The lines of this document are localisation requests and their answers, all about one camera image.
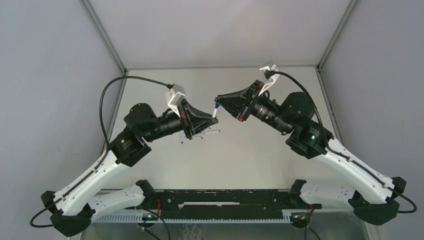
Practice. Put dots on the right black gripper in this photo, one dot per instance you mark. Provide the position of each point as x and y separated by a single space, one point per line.
238 103

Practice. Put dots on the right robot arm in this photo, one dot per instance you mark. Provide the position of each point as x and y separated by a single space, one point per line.
370 195

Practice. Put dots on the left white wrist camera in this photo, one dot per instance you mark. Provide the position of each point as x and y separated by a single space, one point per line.
174 96

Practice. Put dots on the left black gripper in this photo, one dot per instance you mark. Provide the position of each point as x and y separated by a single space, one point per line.
198 118

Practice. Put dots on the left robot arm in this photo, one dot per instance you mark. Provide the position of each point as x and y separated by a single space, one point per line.
77 205

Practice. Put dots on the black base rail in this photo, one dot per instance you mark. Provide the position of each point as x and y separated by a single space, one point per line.
225 204

